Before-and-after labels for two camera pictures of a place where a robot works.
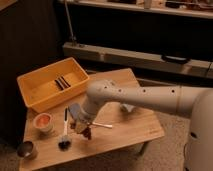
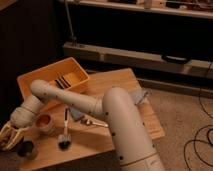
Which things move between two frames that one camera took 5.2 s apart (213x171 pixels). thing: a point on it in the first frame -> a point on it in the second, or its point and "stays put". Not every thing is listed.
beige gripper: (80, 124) -> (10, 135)
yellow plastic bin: (40, 89) stays put
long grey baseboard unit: (139, 60) stays put
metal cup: (27, 150) stays put
